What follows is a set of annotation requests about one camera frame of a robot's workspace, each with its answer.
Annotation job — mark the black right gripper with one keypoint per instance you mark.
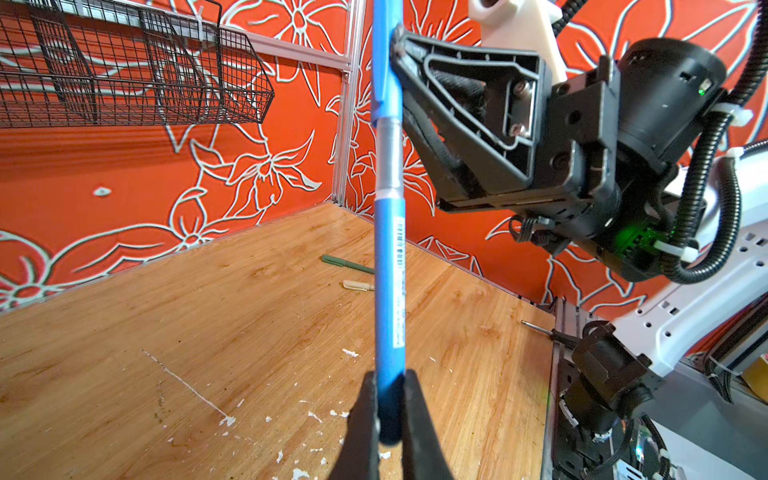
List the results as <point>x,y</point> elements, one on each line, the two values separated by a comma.
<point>571,159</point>

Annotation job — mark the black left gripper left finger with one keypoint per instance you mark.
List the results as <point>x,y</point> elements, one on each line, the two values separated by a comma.
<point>359,455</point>

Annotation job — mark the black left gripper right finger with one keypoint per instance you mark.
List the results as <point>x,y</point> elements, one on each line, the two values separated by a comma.
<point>422,456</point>

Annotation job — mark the blue pen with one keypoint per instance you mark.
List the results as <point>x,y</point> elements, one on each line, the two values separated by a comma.
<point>390,282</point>

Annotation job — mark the green pen cap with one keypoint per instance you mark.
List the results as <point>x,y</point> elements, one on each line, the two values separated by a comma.
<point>331,260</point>

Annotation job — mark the blue pen cap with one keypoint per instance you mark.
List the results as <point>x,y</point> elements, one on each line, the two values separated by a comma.
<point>387,91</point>

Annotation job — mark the green pen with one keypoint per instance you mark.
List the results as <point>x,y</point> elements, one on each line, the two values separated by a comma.
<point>361,268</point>

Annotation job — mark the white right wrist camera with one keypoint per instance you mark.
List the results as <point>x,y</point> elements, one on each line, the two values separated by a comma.
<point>524,25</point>

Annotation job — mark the black handled screwdriver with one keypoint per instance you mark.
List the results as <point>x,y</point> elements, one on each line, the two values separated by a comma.
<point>554,335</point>

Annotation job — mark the black wire basket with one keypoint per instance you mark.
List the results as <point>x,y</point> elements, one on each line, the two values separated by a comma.
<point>124,63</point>

